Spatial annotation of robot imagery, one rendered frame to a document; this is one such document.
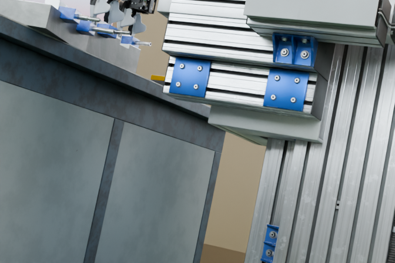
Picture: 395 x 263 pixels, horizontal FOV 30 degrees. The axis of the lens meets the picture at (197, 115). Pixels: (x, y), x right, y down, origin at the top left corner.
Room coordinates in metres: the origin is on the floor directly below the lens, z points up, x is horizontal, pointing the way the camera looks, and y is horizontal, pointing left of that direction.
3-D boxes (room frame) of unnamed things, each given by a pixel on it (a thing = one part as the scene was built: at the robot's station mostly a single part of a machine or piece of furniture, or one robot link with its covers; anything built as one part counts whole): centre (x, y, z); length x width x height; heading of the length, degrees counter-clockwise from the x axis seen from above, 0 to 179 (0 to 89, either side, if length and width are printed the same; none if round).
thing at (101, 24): (1.94, 0.27, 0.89); 0.13 x 0.05 x 0.05; 61
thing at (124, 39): (2.26, 0.24, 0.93); 0.13 x 0.05 x 0.05; 61
